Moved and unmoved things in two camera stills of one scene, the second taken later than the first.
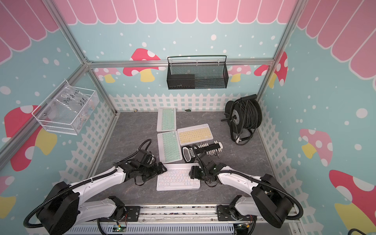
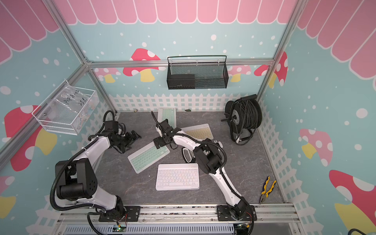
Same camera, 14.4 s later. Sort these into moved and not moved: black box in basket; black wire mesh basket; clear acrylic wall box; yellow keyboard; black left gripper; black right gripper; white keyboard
Moved: black right gripper; black left gripper
Not moved: yellow keyboard; black wire mesh basket; white keyboard; clear acrylic wall box; black box in basket
